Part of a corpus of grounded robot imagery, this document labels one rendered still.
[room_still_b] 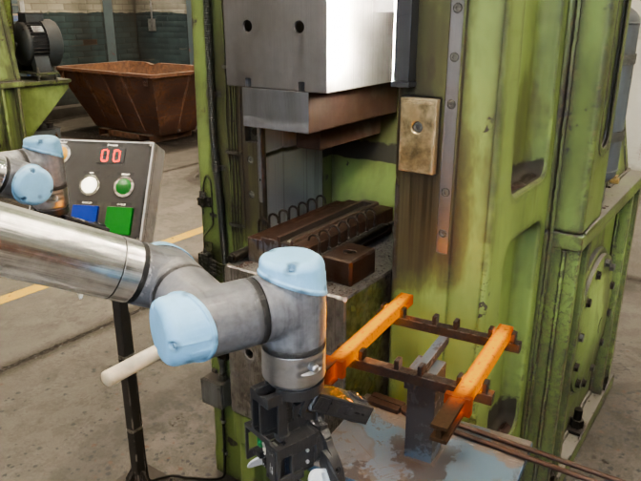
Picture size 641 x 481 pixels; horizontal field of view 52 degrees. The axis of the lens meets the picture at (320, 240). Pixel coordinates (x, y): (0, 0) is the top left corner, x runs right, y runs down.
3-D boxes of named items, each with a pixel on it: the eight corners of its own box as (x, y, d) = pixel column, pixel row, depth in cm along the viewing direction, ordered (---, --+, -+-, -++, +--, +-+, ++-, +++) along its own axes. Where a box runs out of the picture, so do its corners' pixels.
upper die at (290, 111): (308, 134, 152) (308, 92, 148) (242, 126, 162) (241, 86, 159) (396, 112, 184) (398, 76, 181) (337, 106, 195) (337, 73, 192)
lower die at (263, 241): (309, 277, 163) (309, 244, 161) (248, 260, 174) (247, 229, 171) (392, 232, 196) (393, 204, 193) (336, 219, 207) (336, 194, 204)
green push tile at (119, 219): (128, 234, 174) (132, 207, 175) (102, 233, 175) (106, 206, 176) (131, 236, 176) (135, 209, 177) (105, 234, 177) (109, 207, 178)
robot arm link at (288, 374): (299, 323, 81) (342, 347, 75) (299, 355, 83) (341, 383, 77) (248, 341, 77) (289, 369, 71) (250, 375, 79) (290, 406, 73)
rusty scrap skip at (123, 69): (157, 152, 743) (151, 74, 714) (60, 134, 849) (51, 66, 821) (232, 136, 834) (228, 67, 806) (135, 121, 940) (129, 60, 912)
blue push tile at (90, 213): (94, 233, 176) (98, 205, 177) (68, 231, 177) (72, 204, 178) (97, 234, 178) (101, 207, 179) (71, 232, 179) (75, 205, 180)
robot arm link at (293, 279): (239, 251, 74) (305, 239, 78) (243, 339, 77) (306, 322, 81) (271, 274, 67) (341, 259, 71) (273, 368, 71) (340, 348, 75)
